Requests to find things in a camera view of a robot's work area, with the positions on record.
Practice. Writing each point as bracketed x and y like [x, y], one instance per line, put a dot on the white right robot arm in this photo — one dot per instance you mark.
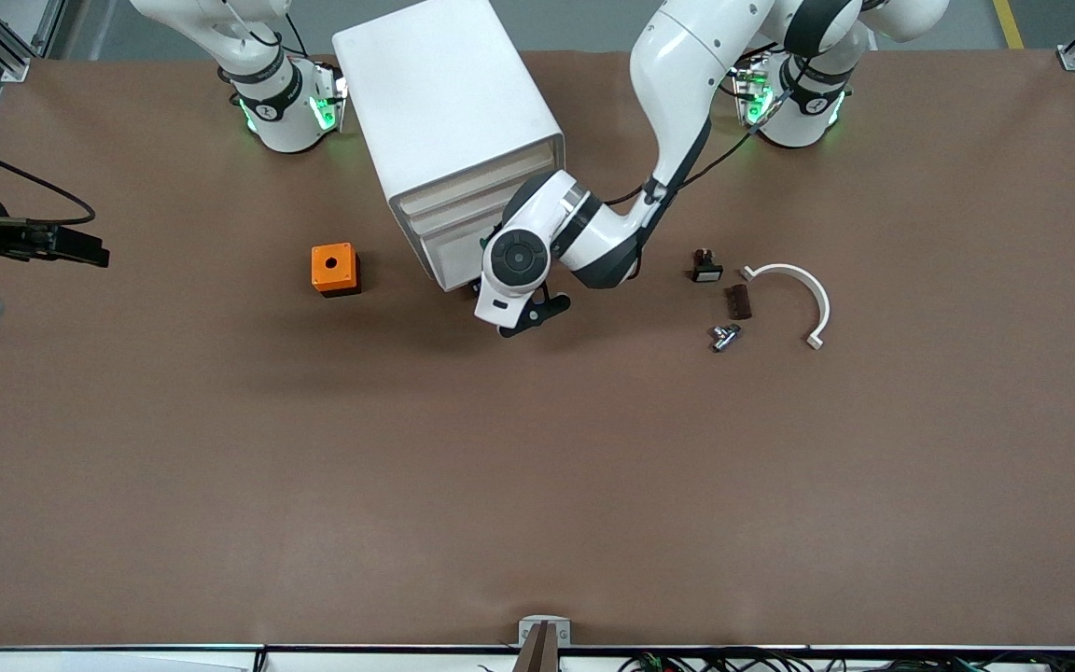
[286, 121]

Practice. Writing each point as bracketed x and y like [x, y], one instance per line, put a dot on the white table edge rail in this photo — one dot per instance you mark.
[127, 661]

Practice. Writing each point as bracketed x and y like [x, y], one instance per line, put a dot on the black white push button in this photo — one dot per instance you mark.
[707, 271]

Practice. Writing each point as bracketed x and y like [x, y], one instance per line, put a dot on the orange button enclosure box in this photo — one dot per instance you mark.
[332, 266]

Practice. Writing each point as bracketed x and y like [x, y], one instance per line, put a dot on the brown table mat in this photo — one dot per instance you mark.
[537, 467]

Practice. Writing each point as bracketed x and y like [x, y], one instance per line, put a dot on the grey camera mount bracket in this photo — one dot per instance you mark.
[528, 635]

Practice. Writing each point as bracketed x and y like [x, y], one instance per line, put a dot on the brown ribbed block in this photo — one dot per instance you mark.
[741, 301]

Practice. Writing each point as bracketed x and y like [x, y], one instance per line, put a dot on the chrome metal fitting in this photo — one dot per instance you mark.
[724, 338]

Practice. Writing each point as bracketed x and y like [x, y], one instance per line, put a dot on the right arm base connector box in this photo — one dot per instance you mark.
[328, 103]

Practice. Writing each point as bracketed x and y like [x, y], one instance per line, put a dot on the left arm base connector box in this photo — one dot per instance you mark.
[752, 98]

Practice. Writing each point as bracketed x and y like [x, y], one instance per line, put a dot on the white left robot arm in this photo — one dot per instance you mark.
[677, 65]

